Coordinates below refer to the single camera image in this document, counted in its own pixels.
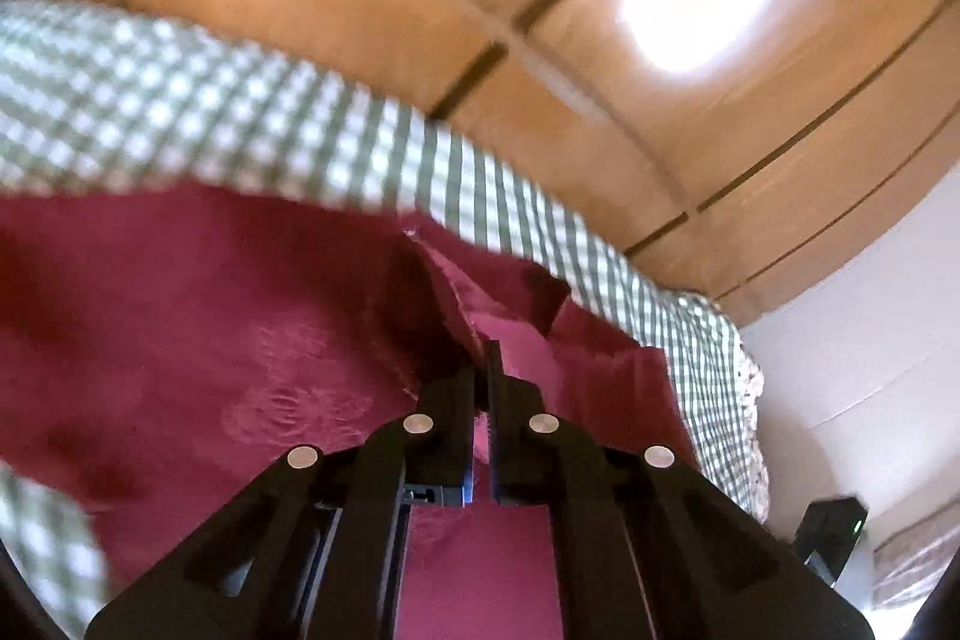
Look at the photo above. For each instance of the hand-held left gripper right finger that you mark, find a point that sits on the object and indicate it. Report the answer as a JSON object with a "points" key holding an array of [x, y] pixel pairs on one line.
{"points": [[514, 445]]}

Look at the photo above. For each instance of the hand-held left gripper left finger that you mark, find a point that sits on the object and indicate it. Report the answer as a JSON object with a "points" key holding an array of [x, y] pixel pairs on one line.
{"points": [[448, 434]]}

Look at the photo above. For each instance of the dark red garment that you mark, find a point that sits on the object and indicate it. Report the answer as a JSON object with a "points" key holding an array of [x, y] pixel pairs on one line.
{"points": [[187, 325]]}

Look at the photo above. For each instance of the patterned grey cloth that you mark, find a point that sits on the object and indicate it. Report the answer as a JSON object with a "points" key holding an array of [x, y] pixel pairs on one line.
{"points": [[911, 561]]}

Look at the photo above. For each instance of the green white checked bed sheet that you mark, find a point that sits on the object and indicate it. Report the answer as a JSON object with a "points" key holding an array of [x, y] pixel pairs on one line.
{"points": [[150, 100]]}

